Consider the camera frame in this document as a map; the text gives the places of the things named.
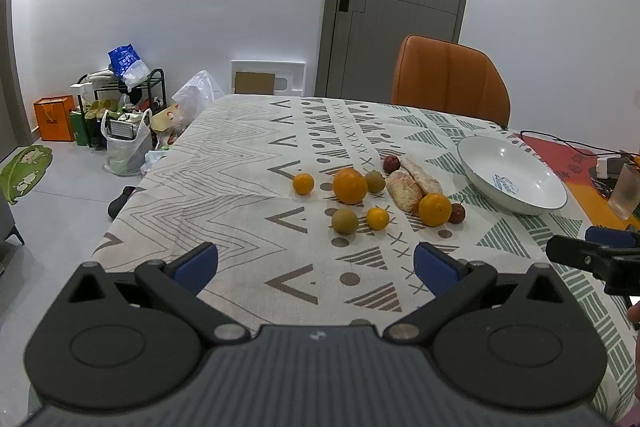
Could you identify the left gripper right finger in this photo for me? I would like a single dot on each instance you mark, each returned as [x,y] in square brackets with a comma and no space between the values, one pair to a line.
[458,288]

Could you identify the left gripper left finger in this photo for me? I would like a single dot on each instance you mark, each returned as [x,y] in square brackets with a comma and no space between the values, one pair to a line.
[173,287]

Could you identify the dark red plum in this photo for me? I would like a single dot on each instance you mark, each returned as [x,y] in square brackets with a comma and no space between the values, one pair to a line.
[457,214]

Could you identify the medium orange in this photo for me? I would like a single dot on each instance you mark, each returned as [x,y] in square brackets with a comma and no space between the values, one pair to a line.
[434,210]

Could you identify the small yellow orange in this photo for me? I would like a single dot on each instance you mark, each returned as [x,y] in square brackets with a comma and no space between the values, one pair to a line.
[377,219]

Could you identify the peeled pomelo segment back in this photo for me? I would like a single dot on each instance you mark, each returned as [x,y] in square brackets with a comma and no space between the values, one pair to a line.
[427,183]

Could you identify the peeled pomelo segment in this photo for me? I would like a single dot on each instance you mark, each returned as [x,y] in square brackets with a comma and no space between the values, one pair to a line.
[405,192]
[427,183]

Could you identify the peeled pomelo segment front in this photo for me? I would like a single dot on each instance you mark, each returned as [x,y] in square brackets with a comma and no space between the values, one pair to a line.
[405,192]

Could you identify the green fruit front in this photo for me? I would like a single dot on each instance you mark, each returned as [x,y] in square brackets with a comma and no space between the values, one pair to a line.
[345,221]

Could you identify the green brown kiwi fruit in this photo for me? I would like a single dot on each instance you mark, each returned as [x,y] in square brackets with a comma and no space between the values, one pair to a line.
[375,182]

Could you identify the large orange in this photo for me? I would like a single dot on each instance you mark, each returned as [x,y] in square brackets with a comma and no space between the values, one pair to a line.
[349,186]

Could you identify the person's hand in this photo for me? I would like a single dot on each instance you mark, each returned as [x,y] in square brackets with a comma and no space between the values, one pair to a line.
[633,314]

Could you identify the frosted glass cup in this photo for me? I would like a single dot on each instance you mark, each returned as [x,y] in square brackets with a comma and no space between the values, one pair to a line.
[625,197]

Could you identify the white charger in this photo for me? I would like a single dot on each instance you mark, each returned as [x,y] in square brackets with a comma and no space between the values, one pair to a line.
[609,167]

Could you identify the black shoe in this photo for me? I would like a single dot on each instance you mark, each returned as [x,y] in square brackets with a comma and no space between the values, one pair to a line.
[114,207]

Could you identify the red table mat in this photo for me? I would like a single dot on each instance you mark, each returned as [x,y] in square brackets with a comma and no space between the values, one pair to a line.
[572,165]

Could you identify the white plate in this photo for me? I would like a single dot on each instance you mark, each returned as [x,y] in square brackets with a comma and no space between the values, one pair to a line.
[510,177]

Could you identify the red plum back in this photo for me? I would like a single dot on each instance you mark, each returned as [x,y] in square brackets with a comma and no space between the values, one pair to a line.
[391,163]

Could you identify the white tote bag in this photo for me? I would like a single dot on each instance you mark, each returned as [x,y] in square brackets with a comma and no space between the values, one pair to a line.
[125,157]

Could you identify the patterned tablecloth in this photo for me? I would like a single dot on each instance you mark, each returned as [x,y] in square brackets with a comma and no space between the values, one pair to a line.
[315,206]

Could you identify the white plastic bag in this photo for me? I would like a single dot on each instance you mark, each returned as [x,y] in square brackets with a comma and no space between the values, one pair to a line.
[199,92]

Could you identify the green box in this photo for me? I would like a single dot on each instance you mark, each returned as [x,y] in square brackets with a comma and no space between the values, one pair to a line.
[77,121]

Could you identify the green floor mat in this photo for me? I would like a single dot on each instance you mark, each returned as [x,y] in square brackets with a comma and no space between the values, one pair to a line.
[24,171]

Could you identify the orange chair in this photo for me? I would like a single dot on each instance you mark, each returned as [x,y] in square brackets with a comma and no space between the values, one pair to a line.
[450,78]

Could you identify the black metal rack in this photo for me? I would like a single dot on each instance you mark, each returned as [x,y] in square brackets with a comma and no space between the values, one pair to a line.
[102,92]

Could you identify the orange paper bag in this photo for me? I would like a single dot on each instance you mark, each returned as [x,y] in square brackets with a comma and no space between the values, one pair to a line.
[53,118]

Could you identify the cardboard piece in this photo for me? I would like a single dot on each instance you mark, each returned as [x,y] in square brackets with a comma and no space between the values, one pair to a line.
[261,83]

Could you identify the blue white bag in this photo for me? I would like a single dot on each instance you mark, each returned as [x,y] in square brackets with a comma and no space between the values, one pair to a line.
[128,66]

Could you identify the white foam packaging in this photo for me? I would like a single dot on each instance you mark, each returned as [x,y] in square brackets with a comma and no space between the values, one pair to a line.
[290,75]

